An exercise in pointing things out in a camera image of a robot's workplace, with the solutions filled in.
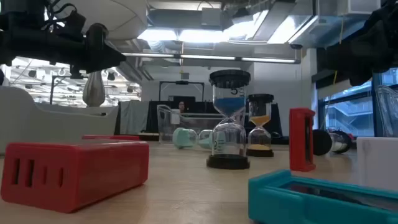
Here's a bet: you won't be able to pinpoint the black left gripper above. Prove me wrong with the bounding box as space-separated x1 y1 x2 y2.
46 23 127 78

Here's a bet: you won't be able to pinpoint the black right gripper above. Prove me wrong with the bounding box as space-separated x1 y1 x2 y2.
317 18 398 87

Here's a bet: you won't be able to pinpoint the red charger block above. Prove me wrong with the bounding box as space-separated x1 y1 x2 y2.
81 134 141 141
1 141 150 214
289 107 317 173

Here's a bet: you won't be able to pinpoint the white sand hourglass black caps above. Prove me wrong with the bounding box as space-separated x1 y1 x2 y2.
312 128 354 156

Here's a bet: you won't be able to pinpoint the orange sand hourglass black caps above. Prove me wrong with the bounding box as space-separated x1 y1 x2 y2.
246 93 275 158

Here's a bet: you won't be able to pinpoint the mint green hourglass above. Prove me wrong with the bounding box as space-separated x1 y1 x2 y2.
172 126 215 151

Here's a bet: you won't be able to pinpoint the black cylinder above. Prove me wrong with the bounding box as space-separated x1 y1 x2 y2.
206 69 251 170

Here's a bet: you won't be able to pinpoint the white cylinder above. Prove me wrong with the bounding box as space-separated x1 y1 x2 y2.
356 136 398 191

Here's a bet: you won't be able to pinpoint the white plastic bucket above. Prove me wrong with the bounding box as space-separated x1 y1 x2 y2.
52 0 149 108

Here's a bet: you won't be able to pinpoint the grey cloth cover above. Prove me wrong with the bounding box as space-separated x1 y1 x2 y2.
119 100 150 136

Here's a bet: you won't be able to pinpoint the clear plastic bin with label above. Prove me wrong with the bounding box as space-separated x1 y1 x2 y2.
156 104 226 144

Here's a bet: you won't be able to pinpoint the grey plastic bin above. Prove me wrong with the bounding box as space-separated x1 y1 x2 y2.
0 86 119 156

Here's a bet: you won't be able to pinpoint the long ceiling tube light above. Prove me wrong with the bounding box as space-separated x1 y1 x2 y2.
121 52 302 65

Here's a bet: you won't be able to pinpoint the yellow hanging cable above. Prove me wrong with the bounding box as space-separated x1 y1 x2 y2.
333 17 344 85

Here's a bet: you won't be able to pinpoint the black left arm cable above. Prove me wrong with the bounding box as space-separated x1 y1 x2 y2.
43 2 87 32

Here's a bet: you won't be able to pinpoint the black background rig frame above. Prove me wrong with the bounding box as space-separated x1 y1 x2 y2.
159 80 205 102
49 74 85 106

